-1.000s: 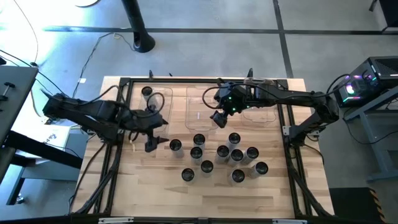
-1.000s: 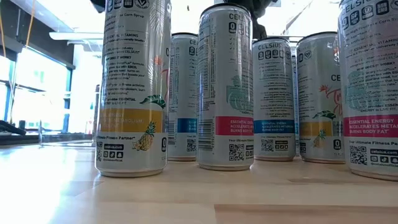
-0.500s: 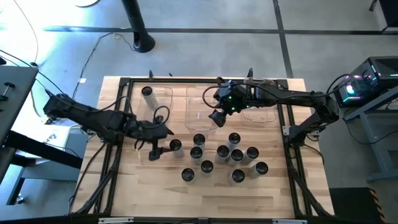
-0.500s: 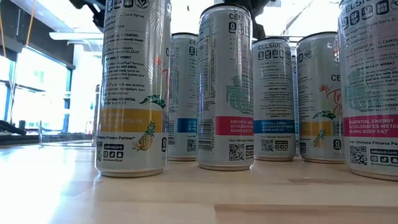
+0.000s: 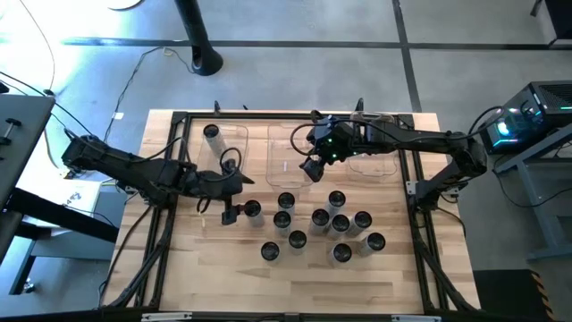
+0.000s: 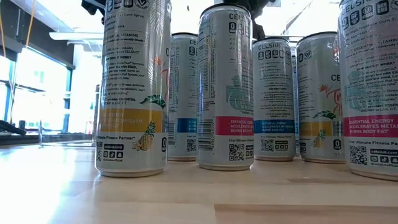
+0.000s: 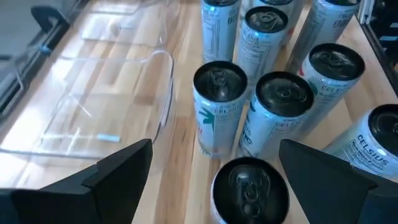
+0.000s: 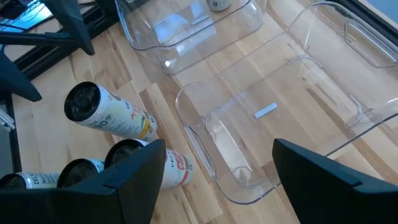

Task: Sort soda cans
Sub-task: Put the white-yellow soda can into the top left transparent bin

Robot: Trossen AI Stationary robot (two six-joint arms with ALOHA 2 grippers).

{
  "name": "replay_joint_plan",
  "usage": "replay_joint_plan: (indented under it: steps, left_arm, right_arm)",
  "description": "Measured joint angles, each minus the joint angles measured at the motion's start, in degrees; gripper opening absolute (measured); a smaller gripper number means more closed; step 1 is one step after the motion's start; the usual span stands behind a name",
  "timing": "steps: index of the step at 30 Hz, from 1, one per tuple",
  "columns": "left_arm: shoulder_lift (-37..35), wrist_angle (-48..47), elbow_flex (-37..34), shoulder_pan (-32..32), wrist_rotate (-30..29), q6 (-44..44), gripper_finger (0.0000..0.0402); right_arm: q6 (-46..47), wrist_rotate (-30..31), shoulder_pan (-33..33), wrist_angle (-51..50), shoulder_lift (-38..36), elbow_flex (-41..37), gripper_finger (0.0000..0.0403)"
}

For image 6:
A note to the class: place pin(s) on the red-band Celsius can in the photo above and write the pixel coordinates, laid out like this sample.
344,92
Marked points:
370,93
225,93

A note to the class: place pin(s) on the long ceiling light strip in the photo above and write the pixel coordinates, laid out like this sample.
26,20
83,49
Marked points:
77,35

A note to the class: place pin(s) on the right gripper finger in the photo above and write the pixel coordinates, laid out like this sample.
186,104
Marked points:
259,29

